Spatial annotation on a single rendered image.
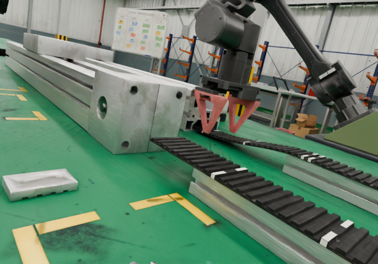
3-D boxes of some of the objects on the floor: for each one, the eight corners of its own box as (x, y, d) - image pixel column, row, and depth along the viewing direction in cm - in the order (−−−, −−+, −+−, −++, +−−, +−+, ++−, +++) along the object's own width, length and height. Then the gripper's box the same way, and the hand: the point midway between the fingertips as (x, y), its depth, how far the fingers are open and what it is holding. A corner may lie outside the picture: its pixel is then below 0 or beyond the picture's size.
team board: (99, 87, 653) (111, 4, 615) (113, 88, 697) (125, 10, 659) (148, 101, 589) (164, 9, 551) (161, 101, 633) (176, 16, 595)
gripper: (232, 46, 42) (210, 139, 45) (272, 59, 50) (252, 137, 53) (202, 43, 47) (185, 127, 50) (244, 56, 55) (226, 127, 58)
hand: (220, 128), depth 52 cm, fingers open, 8 cm apart
